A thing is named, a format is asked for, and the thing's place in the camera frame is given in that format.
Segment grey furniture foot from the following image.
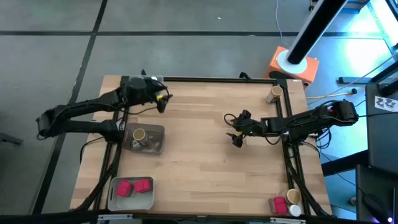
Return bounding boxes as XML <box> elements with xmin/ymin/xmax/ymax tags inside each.
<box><xmin>0</xmin><ymin>132</ymin><xmax>24</xmax><ymax>146</ymax></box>

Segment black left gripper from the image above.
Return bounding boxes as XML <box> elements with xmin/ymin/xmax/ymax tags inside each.
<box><xmin>119</xmin><ymin>75</ymin><xmax>174</xmax><ymax>113</ymax></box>

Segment orange box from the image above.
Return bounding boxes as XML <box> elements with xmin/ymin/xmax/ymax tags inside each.
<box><xmin>264</xmin><ymin>45</ymin><xmax>320</xmax><ymax>90</ymax></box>

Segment black rounded device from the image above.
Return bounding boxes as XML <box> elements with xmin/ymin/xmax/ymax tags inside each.
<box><xmin>362</xmin><ymin>192</ymin><xmax>391</xmax><ymax>218</ymax></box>

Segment beige rod with black knob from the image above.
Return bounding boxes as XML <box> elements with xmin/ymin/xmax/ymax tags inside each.
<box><xmin>306</xmin><ymin>88</ymin><xmax>358</xmax><ymax>100</ymax></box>

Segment smoky brown plastic bin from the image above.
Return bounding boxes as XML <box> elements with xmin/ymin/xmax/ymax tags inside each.
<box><xmin>122</xmin><ymin>123</ymin><xmax>165</xmax><ymax>156</ymax></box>

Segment black desk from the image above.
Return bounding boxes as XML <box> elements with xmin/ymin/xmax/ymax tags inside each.
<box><xmin>365</xmin><ymin>83</ymin><xmax>398</xmax><ymax>175</ymax></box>

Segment grey plastic bin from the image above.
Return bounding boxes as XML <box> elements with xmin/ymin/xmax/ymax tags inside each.
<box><xmin>107</xmin><ymin>176</ymin><xmax>155</xmax><ymax>212</ymax></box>

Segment black pole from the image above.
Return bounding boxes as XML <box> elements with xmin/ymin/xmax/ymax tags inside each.
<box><xmin>285</xmin><ymin>0</ymin><xmax>351</xmax><ymax>65</ymax></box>

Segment white round disc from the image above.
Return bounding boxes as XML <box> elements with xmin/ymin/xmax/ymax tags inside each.
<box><xmin>275</xmin><ymin>49</ymin><xmax>308</xmax><ymax>76</ymax></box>

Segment pink block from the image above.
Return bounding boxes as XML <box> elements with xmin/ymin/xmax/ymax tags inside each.
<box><xmin>269</xmin><ymin>197</ymin><xmax>289</xmax><ymax>215</ymax></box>

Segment black crossbeam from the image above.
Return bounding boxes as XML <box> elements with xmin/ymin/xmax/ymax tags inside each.
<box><xmin>0</xmin><ymin>210</ymin><xmax>398</xmax><ymax>224</ymax></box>

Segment black stand foot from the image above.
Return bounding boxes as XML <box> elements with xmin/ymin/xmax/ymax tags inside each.
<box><xmin>338</xmin><ymin>62</ymin><xmax>398</xmax><ymax>85</ymax></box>

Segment black aluminium table frame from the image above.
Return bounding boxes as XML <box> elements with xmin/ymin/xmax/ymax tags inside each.
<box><xmin>74</xmin><ymin>75</ymin><xmax>332</xmax><ymax>218</ymax></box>

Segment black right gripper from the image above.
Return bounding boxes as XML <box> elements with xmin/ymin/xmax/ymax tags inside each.
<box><xmin>226</xmin><ymin>114</ymin><xmax>269</xmax><ymax>149</ymax></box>

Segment white floor cable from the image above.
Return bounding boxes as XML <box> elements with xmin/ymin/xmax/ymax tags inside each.
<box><xmin>274</xmin><ymin>0</ymin><xmax>290</xmax><ymax>48</ymax></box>

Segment clear plastic bin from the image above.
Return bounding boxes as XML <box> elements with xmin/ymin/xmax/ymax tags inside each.
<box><xmin>127</xmin><ymin>73</ymin><xmax>165</xmax><ymax>103</ymax></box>

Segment cups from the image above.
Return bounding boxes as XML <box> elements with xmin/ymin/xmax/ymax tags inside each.
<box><xmin>282</xmin><ymin>188</ymin><xmax>302</xmax><ymax>205</ymax></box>

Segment silver beam bracket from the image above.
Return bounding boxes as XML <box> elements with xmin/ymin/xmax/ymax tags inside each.
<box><xmin>98</xmin><ymin>213</ymin><xmax>134</xmax><ymax>222</ymax></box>
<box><xmin>269</xmin><ymin>217</ymin><xmax>307</xmax><ymax>224</ymax></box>

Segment white printed sticker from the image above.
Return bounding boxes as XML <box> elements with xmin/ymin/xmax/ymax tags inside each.
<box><xmin>374</xmin><ymin>95</ymin><xmax>398</xmax><ymax>112</ymax></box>

